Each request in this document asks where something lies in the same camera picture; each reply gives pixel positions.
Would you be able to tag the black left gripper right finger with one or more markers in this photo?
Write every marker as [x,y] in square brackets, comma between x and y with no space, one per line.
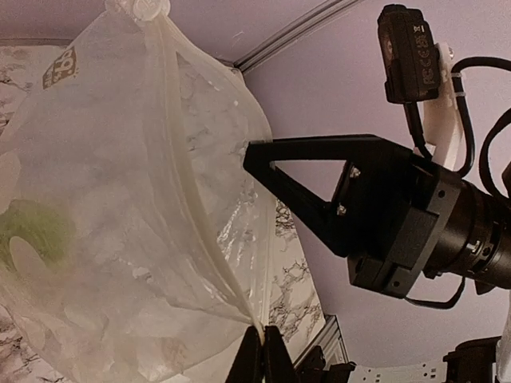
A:
[277,364]

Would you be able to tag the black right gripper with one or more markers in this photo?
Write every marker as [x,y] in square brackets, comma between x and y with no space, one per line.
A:
[366,198]

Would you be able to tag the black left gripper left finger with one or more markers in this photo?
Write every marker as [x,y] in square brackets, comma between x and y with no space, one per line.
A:
[247,366]

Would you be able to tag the clear zip top bag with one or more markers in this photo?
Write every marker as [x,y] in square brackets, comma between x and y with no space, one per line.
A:
[178,250]

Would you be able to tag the pale green cabbage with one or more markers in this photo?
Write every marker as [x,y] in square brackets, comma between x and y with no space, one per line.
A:
[37,227]

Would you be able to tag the aluminium frame post right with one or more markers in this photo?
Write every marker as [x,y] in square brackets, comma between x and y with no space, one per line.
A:
[323,14]

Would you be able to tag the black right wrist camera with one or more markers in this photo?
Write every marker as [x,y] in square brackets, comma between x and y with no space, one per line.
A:
[410,58]

